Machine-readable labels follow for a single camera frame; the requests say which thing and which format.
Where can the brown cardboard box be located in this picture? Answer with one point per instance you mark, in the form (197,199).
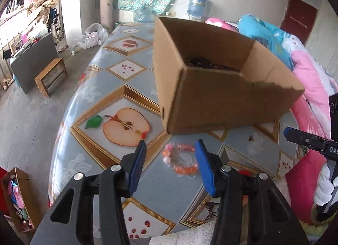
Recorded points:
(211,102)

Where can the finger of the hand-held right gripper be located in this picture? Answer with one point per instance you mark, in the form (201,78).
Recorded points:
(298,136)

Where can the pile of clothes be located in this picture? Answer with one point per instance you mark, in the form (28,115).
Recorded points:
(43,2)

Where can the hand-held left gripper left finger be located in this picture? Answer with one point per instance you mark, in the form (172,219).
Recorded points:
(137,168)

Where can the tall paper roll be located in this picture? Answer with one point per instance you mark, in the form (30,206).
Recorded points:
(107,7)

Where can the dark grey cabinet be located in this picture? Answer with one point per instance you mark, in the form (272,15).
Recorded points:
(34,60)

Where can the clear water jug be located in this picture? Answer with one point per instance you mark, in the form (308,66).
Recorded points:
(142,15)

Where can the cardboard box with clutter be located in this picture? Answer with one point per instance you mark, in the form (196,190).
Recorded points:
(31,208)

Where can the white plastic bag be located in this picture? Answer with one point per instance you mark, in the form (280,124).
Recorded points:
(92,36)

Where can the dark red object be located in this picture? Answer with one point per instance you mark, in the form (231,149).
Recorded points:
(2,189)

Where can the blue water jug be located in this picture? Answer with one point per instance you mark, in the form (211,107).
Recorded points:
(197,4)

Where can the brown door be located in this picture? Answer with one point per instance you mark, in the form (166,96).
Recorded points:
(298,20)

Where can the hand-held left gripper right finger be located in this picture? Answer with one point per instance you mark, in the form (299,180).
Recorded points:
(204,168)

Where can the wooden stool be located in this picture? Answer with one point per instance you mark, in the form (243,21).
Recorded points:
(51,66)

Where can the fruit print tablecloth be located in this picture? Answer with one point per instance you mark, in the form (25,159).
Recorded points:
(163,194)

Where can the blue blanket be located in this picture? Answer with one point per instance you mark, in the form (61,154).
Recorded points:
(264,31)

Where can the person's right hand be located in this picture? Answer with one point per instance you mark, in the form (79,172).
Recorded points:
(323,186)

